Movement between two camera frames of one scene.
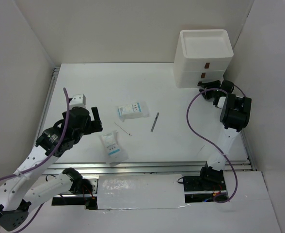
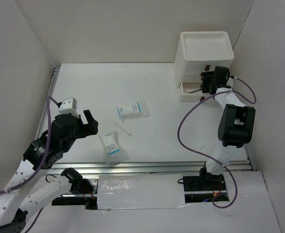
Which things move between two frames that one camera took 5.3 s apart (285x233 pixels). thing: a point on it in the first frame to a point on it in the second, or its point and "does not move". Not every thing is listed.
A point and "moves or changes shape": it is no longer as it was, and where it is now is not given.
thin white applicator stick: (129, 133) does not move
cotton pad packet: (115, 153) does not move
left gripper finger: (96, 113) to (88, 116)
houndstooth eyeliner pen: (153, 125) to (192, 91)
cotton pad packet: (134, 110) does not move
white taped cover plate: (140, 191) does not move
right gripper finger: (211, 84) to (207, 75)
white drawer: (192, 83) moves or changes shape
